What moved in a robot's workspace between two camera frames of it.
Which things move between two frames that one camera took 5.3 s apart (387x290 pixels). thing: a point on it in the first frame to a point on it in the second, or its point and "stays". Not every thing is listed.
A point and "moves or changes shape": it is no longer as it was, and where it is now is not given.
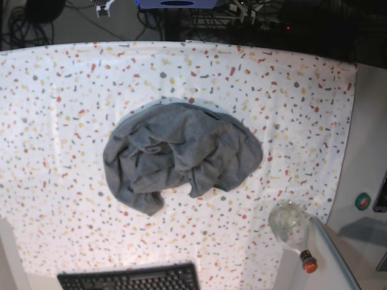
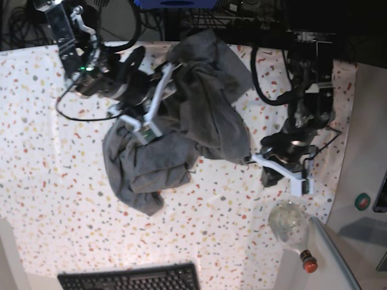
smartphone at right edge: (380, 203) stays
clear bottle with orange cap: (289, 221) stays
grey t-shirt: (170, 145) moves or changes shape
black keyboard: (179, 277) stays
